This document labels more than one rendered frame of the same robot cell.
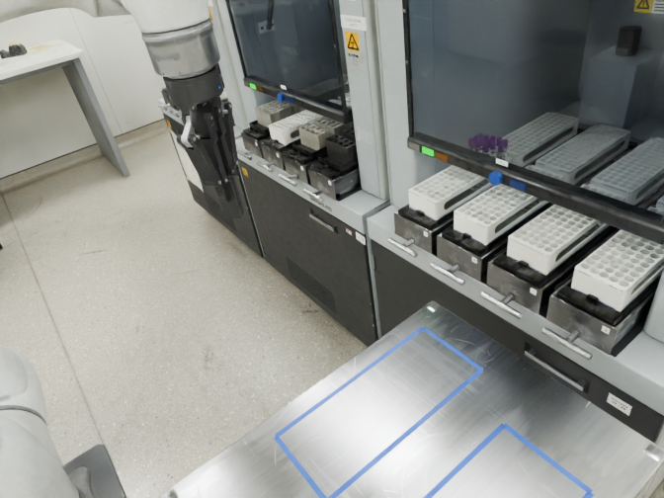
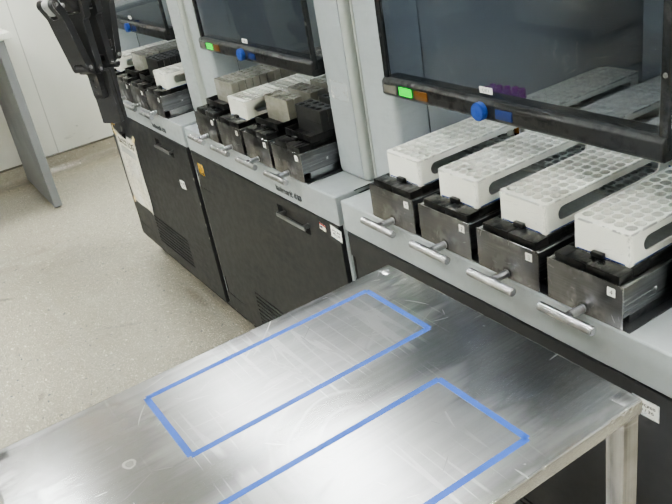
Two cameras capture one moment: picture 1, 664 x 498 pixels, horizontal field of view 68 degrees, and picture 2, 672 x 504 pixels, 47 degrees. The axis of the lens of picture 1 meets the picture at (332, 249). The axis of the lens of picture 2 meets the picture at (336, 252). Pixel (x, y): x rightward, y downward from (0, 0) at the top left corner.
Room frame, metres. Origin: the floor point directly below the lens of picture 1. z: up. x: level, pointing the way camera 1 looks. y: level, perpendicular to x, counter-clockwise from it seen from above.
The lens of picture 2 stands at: (-0.30, -0.16, 1.37)
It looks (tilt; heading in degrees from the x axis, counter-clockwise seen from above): 27 degrees down; 3
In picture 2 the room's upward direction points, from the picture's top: 10 degrees counter-clockwise
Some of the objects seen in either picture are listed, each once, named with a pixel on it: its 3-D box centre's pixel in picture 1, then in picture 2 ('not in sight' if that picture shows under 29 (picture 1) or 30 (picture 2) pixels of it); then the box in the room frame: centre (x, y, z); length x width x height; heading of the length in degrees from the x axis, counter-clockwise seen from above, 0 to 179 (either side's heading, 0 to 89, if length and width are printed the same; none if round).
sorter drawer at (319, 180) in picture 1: (395, 144); (396, 118); (1.53, -0.28, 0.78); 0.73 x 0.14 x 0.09; 121
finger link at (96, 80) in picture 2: (218, 190); (91, 80); (0.67, 0.16, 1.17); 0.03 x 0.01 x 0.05; 158
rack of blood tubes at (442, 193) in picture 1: (460, 184); (462, 146); (1.12, -0.37, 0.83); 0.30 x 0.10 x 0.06; 121
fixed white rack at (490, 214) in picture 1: (509, 204); (519, 164); (0.99, -0.45, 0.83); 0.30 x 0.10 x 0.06; 121
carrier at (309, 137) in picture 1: (311, 138); (280, 108); (1.54, 0.00, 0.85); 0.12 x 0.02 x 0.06; 32
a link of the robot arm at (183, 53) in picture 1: (183, 48); not in sight; (0.69, 0.15, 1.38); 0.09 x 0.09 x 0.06
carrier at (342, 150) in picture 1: (339, 151); (312, 119); (1.41, -0.08, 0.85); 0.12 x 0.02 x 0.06; 32
